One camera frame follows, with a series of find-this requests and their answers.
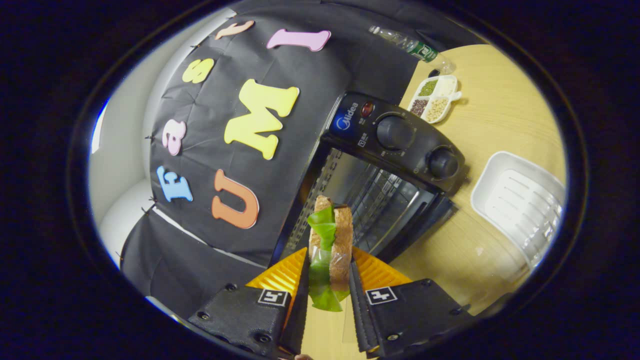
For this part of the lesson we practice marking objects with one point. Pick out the white sectioned grain dish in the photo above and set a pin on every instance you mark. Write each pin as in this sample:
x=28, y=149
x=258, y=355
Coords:
x=436, y=100

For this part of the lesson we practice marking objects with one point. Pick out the black electric oven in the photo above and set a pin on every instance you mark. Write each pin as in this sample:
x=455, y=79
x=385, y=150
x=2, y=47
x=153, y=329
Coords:
x=400, y=135

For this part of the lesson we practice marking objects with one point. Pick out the clear plastic water bottle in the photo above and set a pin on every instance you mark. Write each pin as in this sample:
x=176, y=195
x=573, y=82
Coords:
x=420, y=50

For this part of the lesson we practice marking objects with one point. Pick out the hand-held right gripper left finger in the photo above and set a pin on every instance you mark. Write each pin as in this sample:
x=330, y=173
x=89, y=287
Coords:
x=299, y=310

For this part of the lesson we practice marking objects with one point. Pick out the bread and lettuce sandwich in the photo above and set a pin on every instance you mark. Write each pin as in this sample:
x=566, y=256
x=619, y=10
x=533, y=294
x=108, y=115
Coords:
x=340, y=240

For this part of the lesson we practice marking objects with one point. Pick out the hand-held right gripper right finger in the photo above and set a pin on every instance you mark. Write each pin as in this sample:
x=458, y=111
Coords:
x=359, y=320

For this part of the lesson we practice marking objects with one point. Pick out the black backdrop cloth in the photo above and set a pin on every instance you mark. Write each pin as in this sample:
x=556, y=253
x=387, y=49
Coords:
x=200, y=250

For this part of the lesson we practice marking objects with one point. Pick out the white plastic tray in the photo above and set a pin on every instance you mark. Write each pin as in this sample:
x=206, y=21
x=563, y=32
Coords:
x=520, y=205

